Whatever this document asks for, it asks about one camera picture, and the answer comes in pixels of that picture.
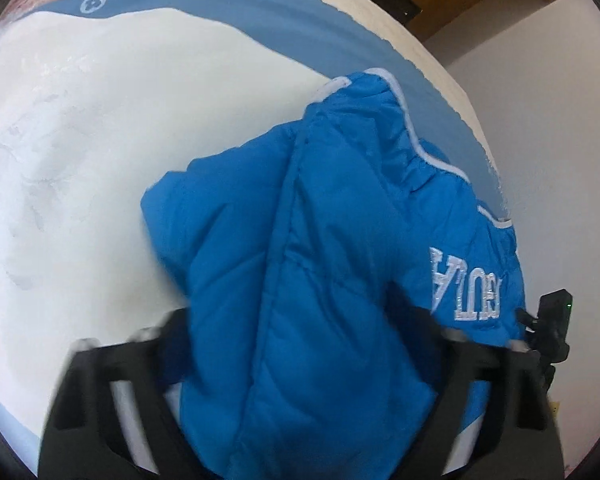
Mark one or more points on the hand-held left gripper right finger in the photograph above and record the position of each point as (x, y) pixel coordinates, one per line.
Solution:
(420, 322)

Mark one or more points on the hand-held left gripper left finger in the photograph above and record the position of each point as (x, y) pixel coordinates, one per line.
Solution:
(170, 340)

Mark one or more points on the blue puffer jacket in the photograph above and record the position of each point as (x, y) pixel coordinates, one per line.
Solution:
(305, 260)

